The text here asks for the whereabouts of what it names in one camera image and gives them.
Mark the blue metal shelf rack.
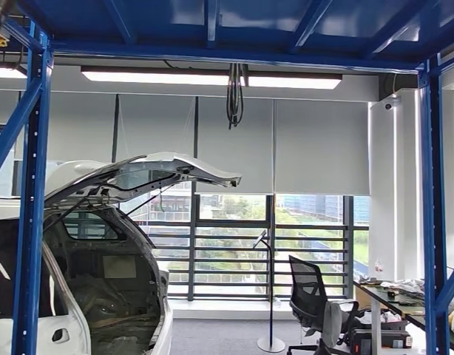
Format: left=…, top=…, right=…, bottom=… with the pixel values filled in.
left=0, top=0, right=454, bottom=355

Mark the white roller blind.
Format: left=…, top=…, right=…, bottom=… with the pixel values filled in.
left=119, top=95, right=195, bottom=159
left=275, top=99, right=370, bottom=196
left=0, top=90, right=115, bottom=165
left=196, top=97, right=275, bottom=195

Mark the white car tailgate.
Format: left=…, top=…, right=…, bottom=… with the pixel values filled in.
left=44, top=152, right=241, bottom=207

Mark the long ceiling light strip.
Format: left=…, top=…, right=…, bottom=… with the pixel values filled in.
left=81, top=67, right=342, bottom=89

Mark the black mesh office chair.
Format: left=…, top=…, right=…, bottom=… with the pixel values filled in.
left=287, top=254, right=360, bottom=355

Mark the floor stand with round base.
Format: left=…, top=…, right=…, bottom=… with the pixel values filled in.
left=253, top=229, right=286, bottom=354

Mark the grey jacket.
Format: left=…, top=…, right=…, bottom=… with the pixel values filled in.
left=321, top=300, right=342, bottom=348

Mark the tan box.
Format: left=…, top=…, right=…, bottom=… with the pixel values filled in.
left=355, top=286, right=373, bottom=311

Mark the dark-topped desk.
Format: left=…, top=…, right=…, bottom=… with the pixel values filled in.
left=353, top=280, right=454, bottom=354

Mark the black equipment case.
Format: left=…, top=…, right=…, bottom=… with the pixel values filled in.
left=349, top=329, right=413, bottom=355

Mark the white car body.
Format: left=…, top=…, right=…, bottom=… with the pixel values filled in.
left=0, top=161, right=173, bottom=355

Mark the hanging black cable bundle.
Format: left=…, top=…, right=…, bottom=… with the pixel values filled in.
left=226, top=62, right=245, bottom=130

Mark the dark window frame with railing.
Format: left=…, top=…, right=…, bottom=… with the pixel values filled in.
left=112, top=94, right=370, bottom=301

